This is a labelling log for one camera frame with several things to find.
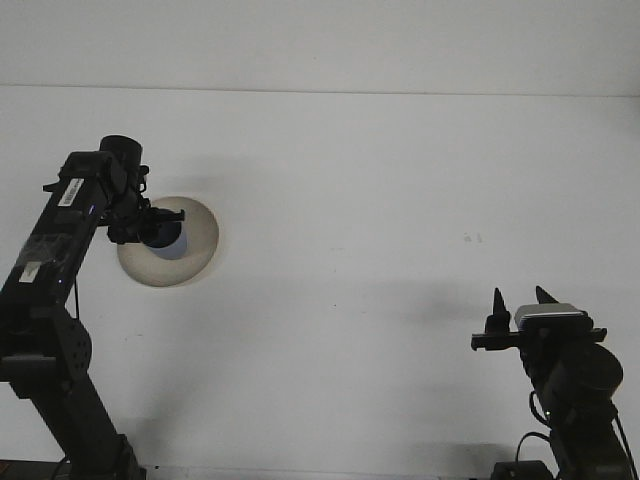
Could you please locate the pale blue cup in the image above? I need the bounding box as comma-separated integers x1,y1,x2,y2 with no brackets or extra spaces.
145,223,189,261

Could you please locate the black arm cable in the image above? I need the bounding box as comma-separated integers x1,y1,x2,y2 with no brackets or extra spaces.
52,277,82,480
514,392,640,474

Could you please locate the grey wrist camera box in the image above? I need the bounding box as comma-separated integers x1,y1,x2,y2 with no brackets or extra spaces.
514,302,590,332

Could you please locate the pale round plate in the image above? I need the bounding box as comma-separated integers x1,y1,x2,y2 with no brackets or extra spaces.
117,195,220,288

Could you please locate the dark mounting platform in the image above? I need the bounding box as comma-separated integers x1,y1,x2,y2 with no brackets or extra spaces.
0,458,59,480

